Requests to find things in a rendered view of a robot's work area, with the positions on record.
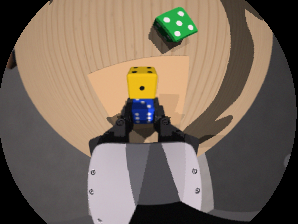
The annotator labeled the yellow die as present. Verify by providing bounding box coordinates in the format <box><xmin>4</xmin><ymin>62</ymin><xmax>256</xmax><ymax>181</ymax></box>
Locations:
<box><xmin>127</xmin><ymin>67</ymin><xmax>158</xmax><ymax>99</ymax></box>

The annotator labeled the peach square mat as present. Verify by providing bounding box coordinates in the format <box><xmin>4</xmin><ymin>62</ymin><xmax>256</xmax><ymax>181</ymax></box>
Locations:
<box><xmin>87</xmin><ymin>55</ymin><xmax>189</xmax><ymax>125</ymax></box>

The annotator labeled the green die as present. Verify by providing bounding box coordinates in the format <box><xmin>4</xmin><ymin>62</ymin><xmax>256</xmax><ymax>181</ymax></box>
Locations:
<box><xmin>153</xmin><ymin>7</ymin><xmax>198</xmax><ymax>43</ymax></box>

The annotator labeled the blue die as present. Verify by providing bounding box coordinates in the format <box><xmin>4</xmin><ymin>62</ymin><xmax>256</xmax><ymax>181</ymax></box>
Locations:
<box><xmin>131</xmin><ymin>99</ymin><xmax>155</xmax><ymax>124</ymax></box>

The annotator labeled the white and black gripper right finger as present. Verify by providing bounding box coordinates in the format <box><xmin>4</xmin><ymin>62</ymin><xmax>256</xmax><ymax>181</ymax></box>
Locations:
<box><xmin>153</xmin><ymin>97</ymin><xmax>199</xmax><ymax>156</ymax></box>

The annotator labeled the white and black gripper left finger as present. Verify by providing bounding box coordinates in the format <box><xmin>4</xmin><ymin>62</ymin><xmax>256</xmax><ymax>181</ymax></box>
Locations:
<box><xmin>89</xmin><ymin>98</ymin><xmax>134</xmax><ymax>155</ymax></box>

